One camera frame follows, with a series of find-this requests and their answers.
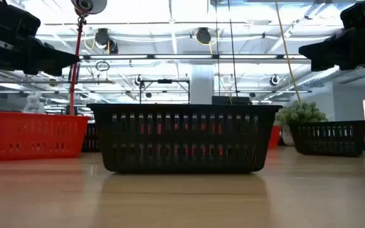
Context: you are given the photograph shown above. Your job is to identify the yellow cord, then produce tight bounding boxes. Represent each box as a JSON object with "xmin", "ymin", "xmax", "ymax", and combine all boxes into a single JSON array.
[{"xmin": 274, "ymin": 0, "xmax": 302, "ymax": 105}]

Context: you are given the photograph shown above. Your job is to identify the black slotted plastic basket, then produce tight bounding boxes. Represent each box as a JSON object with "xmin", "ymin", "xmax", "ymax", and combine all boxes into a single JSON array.
[
  {"xmin": 80, "ymin": 122, "xmax": 101, "ymax": 153},
  {"xmin": 288, "ymin": 119, "xmax": 365, "ymax": 158},
  {"xmin": 86, "ymin": 103, "xmax": 283, "ymax": 174}
]

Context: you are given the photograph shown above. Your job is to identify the long ceiling light rail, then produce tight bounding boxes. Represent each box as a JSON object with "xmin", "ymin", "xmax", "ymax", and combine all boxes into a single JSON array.
[{"xmin": 79, "ymin": 53, "xmax": 312, "ymax": 61}]

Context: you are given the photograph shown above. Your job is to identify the black metal frame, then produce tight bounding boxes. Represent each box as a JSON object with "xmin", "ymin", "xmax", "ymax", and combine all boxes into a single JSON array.
[{"xmin": 139, "ymin": 79, "xmax": 191, "ymax": 105}]

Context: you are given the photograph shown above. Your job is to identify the round grey camera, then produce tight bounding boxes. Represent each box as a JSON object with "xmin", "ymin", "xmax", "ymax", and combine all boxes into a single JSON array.
[{"xmin": 70, "ymin": 0, "xmax": 108, "ymax": 17}]

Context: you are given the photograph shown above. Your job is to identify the white column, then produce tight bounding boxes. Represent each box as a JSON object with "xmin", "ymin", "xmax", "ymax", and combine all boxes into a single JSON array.
[{"xmin": 190, "ymin": 65, "xmax": 215, "ymax": 105}]

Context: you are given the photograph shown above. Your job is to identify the white figure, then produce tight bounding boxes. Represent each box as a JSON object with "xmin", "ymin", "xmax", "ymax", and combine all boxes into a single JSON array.
[{"xmin": 22, "ymin": 91, "xmax": 46, "ymax": 114}]

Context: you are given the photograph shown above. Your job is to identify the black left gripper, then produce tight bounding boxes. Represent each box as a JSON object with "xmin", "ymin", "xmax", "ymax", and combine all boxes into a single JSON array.
[{"xmin": 0, "ymin": 0, "xmax": 80, "ymax": 77}]

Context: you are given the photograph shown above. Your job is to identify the grey horizontal bar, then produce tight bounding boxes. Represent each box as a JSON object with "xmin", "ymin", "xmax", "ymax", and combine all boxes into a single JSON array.
[{"xmin": 0, "ymin": 79, "xmax": 116, "ymax": 85}]

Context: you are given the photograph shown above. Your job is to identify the green bushy plant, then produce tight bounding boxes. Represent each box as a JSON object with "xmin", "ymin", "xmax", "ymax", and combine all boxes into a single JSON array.
[{"xmin": 274, "ymin": 100, "xmax": 328, "ymax": 132}]

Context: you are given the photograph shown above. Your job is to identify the red stand pole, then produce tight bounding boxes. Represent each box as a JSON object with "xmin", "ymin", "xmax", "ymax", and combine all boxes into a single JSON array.
[{"xmin": 69, "ymin": 15, "xmax": 87, "ymax": 115}]

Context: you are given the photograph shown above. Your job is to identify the white patterned plant pot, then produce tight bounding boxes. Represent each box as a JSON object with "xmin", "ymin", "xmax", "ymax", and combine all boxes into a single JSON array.
[{"xmin": 282, "ymin": 126, "xmax": 295, "ymax": 146}]

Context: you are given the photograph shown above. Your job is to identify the black monitor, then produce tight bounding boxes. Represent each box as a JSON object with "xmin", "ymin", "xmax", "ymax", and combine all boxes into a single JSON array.
[{"xmin": 211, "ymin": 96, "xmax": 252, "ymax": 106}]

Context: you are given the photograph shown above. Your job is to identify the black cable loop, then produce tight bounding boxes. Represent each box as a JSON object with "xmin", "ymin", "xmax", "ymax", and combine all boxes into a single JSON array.
[{"xmin": 95, "ymin": 60, "xmax": 111, "ymax": 72}]

